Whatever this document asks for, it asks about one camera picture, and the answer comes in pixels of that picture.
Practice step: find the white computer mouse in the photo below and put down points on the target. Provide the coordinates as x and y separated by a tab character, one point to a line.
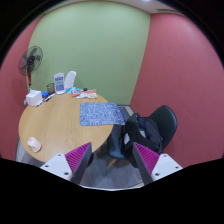
34	144

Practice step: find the white tissue box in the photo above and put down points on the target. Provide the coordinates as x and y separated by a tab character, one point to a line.
34	97

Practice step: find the black backpack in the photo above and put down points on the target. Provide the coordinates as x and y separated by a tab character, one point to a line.
141	130

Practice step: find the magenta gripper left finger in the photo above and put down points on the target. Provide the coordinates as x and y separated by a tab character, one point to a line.
70	166

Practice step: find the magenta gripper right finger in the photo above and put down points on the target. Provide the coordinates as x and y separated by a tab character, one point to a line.
153	166

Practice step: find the dark pen cup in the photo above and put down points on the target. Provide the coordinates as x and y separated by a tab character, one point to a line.
50	88

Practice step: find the white chair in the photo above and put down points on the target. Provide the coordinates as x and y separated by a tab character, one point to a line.
69	80

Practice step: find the black marker pen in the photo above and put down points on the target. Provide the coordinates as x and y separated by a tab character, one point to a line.
49	97

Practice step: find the blue patterned mouse pad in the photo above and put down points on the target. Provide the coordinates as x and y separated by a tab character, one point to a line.
100	113

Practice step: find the standing fan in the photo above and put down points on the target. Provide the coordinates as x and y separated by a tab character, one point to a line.
30	61

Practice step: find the round wooden table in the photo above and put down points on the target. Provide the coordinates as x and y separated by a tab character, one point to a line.
56	125

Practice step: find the black chair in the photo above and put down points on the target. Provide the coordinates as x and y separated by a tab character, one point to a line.
166	121

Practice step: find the orange white snack packets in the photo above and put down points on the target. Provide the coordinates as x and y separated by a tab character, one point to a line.
81	93

